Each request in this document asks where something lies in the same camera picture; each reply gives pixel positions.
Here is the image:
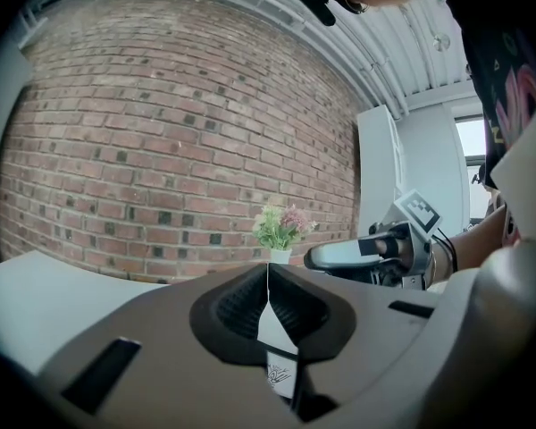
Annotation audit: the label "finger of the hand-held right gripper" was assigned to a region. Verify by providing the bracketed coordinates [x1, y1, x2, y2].
[324, 262, 385, 286]
[303, 235, 388, 269]

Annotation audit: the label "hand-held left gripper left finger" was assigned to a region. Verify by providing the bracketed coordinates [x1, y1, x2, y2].
[38, 264, 298, 429]

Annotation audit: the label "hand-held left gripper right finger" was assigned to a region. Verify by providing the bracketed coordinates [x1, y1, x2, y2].
[267, 264, 450, 425]

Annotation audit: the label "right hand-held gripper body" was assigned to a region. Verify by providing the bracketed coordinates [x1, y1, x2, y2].
[368, 189, 444, 292]

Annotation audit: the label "white picture frame black edge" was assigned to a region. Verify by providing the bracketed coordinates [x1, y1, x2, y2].
[255, 264, 306, 415]

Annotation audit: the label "person's right forearm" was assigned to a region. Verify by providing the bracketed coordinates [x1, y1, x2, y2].
[431, 202, 509, 282]

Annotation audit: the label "artificial flowers in white pot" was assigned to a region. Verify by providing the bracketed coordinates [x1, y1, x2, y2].
[251, 203, 319, 265]

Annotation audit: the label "white cabinet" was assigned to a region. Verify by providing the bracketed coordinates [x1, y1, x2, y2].
[356, 104, 408, 240]

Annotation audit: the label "window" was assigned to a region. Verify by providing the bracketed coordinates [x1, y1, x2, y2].
[453, 116, 490, 223]

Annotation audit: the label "person's black printed shirt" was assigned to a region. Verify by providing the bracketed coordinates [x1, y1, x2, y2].
[444, 0, 536, 191]

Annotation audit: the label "black cable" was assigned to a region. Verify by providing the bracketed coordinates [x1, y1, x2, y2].
[431, 231, 459, 273]

